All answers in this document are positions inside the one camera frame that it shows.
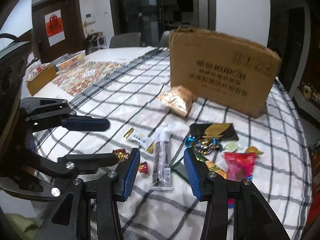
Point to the brown tissue box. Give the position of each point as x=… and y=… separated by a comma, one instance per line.
x=39, y=77

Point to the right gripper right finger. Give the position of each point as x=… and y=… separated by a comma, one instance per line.
x=253, y=216

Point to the plastic food container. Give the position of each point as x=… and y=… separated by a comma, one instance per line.
x=71, y=60

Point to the white shelf rack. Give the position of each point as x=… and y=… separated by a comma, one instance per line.
x=96, y=41

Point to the pink hawthorn snack bag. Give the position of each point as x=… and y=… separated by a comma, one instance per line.
x=240, y=165

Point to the brown cardboard box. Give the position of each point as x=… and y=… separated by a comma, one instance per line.
x=225, y=69

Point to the green candy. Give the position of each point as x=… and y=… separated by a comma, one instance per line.
x=233, y=146

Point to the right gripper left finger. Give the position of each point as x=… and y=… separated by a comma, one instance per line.
x=70, y=217

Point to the green cracker snack packet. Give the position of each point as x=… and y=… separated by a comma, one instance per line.
x=179, y=169

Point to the black gold snack packet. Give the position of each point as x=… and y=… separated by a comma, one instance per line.
x=222, y=131

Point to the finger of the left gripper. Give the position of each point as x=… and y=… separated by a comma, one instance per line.
x=88, y=163
x=85, y=123

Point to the floral patterned placemat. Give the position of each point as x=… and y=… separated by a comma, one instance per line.
x=77, y=79

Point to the checkered white tablecloth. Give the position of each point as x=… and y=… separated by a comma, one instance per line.
x=128, y=99

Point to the white gold candy packet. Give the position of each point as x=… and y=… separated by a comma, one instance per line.
x=141, y=138

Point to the yellow orange jelly snack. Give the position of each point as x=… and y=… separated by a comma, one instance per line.
x=254, y=150

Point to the red fu door poster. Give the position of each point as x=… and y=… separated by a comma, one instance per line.
x=54, y=27

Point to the clear dark stick packet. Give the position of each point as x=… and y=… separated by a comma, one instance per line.
x=161, y=168

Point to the red gold small candy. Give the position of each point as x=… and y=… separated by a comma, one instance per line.
x=121, y=154

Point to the blue foil candy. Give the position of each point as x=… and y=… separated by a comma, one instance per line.
x=203, y=145

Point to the dark glass sliding door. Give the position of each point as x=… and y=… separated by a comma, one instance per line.
x=145, y=22

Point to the grey dining chair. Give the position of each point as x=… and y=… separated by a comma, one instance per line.
x=164, y=41
x=126, y=40

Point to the tan fortune biscuit packet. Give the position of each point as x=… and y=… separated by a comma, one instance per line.
x=179, y=99

